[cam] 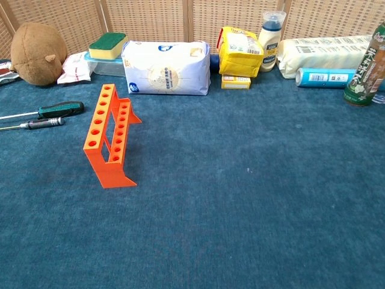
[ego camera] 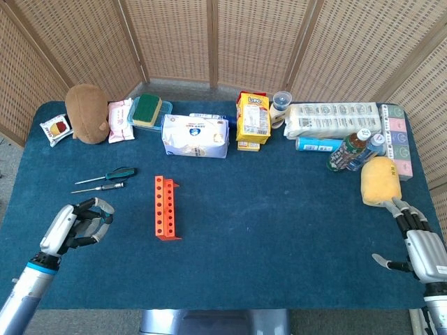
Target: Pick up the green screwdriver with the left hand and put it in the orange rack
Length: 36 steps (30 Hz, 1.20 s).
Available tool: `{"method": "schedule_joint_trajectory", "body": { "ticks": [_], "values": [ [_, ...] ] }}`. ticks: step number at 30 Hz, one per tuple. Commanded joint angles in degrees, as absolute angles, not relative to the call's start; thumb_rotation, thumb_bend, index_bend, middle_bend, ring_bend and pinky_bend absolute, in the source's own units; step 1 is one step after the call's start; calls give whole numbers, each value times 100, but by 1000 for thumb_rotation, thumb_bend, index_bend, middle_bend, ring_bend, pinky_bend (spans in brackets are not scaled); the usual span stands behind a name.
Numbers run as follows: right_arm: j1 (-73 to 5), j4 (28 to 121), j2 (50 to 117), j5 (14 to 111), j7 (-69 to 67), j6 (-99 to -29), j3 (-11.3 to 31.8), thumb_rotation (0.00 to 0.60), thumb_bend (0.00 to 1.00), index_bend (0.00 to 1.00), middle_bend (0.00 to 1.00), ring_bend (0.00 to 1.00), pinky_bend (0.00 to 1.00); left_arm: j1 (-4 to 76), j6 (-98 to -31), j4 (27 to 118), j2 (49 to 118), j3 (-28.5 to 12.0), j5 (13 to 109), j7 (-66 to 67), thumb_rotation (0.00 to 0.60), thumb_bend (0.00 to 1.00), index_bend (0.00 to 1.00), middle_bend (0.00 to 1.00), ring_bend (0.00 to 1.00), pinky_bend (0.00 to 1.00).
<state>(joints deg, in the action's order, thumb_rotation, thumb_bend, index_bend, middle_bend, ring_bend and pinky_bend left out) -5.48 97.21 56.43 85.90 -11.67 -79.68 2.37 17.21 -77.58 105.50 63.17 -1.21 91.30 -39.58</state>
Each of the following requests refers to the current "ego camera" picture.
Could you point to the white paper towel pack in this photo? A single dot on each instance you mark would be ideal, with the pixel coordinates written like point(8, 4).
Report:
point(331, 120)

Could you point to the orange tool rack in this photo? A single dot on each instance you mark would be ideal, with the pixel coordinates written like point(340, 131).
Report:
point(159, 209)

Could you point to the clear plastic container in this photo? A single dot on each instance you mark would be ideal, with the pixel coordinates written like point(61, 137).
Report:
point(167, 113)

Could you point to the green tea bottle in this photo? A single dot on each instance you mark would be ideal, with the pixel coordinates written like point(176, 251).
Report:
point(345, 153)

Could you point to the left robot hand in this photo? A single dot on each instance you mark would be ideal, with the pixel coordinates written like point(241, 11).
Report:
point(61, 223)

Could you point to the white flour bag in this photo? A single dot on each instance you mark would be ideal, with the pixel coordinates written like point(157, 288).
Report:
point(195, 136)

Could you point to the blue label water bottle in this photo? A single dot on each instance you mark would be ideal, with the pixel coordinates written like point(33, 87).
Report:
point(376, 142)

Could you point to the small yellow box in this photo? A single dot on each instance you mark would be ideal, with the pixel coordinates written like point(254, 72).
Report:
point(248, 146)

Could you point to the short green-black screwdriver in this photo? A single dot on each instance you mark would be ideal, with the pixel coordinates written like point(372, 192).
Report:
point(103, 219)

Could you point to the wicker folding screen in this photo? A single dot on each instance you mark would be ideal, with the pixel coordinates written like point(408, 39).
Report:
point(174, 35)

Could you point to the white pink wipes pack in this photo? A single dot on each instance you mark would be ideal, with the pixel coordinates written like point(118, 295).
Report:
point(118, 118)

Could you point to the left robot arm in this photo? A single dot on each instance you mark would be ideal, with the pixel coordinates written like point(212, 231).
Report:
point(24, 296)

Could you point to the long green-black screwdriver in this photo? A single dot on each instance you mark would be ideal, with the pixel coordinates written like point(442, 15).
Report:
point(122, 172)

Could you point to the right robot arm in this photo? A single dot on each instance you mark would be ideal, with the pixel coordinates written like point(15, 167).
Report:
point(436, 307)

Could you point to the brown plush toy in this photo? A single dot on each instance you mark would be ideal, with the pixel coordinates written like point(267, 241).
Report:
point(87, 111)

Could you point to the mayonnaise bottle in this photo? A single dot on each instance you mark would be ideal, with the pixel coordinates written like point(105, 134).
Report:
point(279, 111)

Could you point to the yellow biscuit pack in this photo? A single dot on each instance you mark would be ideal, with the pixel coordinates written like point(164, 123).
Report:
point(253, 118)

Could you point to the yellow green sponge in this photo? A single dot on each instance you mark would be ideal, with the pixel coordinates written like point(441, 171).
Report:
point(146, 110)

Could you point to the light blue tube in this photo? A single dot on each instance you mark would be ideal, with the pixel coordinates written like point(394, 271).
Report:
point(314, 144)

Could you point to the coloured tissue multipack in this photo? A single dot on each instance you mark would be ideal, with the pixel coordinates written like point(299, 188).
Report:
point(398, 139)

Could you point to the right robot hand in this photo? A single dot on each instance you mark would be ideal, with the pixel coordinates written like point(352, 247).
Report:
point(424, 251)

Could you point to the snack packet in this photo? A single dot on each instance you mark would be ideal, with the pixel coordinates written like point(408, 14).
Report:
point(56, 129)

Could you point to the blue carpet table cover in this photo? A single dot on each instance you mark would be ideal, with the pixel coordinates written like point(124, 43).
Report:
point(262, 227)

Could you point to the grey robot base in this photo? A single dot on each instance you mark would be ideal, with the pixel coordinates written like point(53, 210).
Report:
point(209, 322)

